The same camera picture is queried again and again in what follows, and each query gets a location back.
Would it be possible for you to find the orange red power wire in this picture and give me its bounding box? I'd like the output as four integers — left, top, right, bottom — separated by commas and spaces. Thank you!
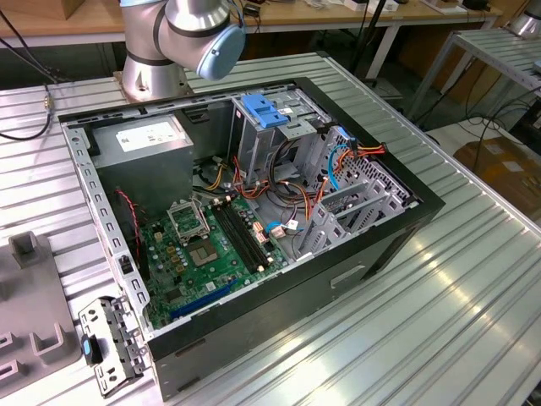
308, 141, 388, 221

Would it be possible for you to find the perforated metal disk bay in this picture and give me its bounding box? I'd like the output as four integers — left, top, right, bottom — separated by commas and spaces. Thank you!
291, 124, 413, 261

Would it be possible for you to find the black RAM slot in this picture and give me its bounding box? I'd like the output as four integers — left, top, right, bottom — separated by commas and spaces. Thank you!
216, 203, 261, 272
210, 204, 256, 275
221, 201, 266, 270
227, 200, 272, 267

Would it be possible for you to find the grey metal drive cage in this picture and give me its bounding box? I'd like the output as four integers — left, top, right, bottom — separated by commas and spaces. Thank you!
230, 86, 335, 185

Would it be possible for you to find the CPU socket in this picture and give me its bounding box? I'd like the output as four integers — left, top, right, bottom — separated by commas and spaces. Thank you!
187, 237, 221, 271

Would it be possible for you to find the metal socket cover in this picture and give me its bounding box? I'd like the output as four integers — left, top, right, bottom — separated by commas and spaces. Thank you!
166, 199, 211, 245

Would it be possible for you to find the empty blue drive carrier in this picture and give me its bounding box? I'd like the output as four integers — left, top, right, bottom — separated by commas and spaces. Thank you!
241, 95, 288, 130

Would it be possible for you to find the green motherboard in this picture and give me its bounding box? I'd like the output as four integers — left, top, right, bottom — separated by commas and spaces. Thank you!
137, 196, 292, 331

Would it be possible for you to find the blue expansion slot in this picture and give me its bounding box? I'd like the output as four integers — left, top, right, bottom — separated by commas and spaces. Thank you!
170, 280, 232, 319

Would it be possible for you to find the black open PC case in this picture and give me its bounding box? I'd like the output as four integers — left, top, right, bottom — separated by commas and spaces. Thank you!
57, 75, 447, 403

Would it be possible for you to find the grey power supply unit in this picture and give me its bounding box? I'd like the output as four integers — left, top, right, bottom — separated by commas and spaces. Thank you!
90, 116, 195, 221

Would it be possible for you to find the large taped cardboard box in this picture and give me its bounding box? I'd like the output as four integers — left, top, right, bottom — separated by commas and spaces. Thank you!
454, 134, 541, 221

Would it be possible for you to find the black latch with blue tab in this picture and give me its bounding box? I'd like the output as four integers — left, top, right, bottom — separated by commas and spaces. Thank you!
79, 333, 105, 365

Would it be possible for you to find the grey parts rack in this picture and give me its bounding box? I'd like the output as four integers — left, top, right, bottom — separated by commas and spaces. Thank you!
0, 231, 82, 384

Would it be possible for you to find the wooden workbench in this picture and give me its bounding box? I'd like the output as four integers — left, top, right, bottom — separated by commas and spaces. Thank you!
0, 0, 504, 50

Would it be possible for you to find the orange black wire bundle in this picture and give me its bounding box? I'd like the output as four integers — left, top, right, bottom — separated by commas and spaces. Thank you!
231, 141, 325, 221

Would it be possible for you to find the white plug with wires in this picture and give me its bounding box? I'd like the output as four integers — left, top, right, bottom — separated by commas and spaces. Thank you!
265, 218, 306, 241

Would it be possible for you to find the yellow black wire bundle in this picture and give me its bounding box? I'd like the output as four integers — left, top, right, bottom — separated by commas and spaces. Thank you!
198, 162, 232, 192

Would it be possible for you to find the light blue data wire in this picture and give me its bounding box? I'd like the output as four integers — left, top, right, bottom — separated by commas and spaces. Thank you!
327, 126, 360, 191

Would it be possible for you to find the red black fan wire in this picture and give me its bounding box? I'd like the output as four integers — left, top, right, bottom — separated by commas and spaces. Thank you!
114, 189, 144, 255

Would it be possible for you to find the metal slot retainer bracket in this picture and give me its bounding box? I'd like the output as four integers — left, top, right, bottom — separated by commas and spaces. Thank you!
78, 295, 153, 398

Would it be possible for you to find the thin cable with plug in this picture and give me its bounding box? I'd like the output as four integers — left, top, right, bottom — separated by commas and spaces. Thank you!
0, 8, 58, 141

